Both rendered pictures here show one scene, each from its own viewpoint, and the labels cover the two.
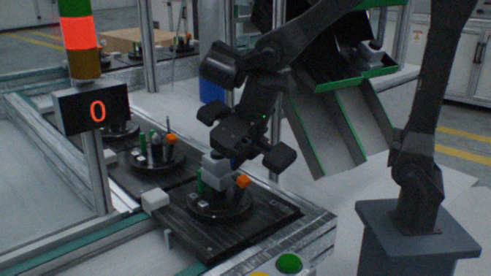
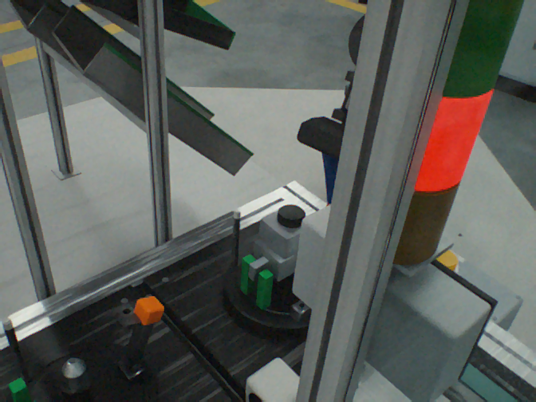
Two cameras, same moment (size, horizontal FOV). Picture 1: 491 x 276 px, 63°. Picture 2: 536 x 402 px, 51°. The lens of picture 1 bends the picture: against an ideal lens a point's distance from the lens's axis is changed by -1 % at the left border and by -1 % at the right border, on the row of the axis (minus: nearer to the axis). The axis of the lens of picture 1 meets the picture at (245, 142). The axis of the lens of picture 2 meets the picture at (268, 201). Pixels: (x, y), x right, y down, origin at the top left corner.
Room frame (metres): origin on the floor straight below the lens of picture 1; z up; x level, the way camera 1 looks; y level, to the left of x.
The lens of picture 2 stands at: (0.77, 0.52, 1.47)
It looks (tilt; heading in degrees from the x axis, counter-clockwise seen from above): 38 degrees down; 267
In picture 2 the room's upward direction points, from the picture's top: 5 degrees clockwise
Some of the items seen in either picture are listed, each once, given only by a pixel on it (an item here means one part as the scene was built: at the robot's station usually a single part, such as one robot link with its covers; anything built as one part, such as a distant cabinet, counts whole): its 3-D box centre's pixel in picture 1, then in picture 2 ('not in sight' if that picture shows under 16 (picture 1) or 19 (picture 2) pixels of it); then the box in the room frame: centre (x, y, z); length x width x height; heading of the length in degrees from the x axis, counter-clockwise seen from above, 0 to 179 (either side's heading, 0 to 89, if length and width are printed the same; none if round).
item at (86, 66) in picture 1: (84, 61); not in sight; (0.68, 0.28, 1.28); 0.05 x 0.05 x 0.05
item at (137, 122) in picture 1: (114, 119); not in sight; (1.09, 0.38, 1.01); 0.24 x 0.24 x 0.13; 41
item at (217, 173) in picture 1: (215, 165); (281, 240); (0.72, 0.06, 1.06); 0.08 x 0.04 x 0.07; 41
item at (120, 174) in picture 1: (156, 147); (77, 388); (0.90, 0.22, 1.01); 0.24 x 0.24 x 0.13; 41
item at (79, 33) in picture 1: (79, 31); not in sight; (0.68, 0.28, 1.33); 0.05 x 0.05 x 0.05
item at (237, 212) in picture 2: not in sight; (235, 238); (0.77, 0.03, 1.03); 0.01 x 0.01 x 0.08; 41
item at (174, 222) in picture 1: (219, 208); (281, 297); (0.71, 0.05, 0.96); 0.24 x 0.24 x 0.02; 41
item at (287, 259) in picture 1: (288, 264); not in sight; (0.54, -0.08, 0.96); 0.04 x 0.04 x 0.02
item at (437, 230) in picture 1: (416, 206); not in sight; (0.53, -0.27, 1.09); 0.07 x 0.07 x 0.06; 6
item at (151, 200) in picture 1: (155, 201); (274, 393); (0.72, 0.19, 0.97); 0.05 x 0.05 x 0.04; 41
